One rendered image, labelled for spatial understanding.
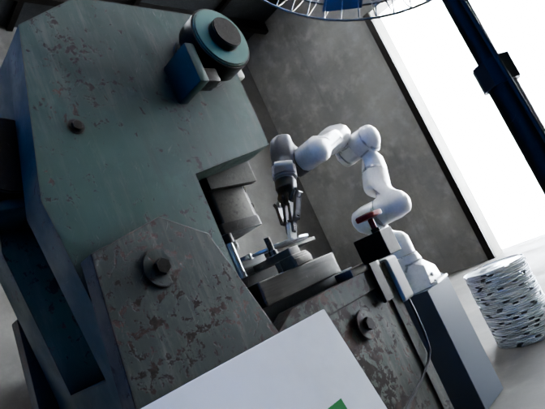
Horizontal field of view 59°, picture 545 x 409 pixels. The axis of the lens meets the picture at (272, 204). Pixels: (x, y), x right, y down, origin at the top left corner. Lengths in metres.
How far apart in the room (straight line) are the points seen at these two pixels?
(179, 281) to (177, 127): 0.43
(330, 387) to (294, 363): 0.09
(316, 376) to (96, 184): 0.60
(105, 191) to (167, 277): 0.23
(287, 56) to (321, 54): 0.61
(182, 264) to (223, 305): 0.12
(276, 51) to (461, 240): 3.69
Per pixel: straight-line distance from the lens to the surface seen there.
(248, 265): 1.32
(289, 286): 1.18
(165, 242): 0.97
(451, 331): 1.89
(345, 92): 6.59
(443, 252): 6.19
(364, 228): 1.94
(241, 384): 0.96
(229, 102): 1.39
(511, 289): 2.43
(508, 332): 2.48
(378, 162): 2.04
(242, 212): 1.38
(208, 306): 0.98
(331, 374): 1.09
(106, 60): 1.24
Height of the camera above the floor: 0.67
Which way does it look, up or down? 9 degrees up
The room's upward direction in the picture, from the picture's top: 24 degrees counter-clockwise
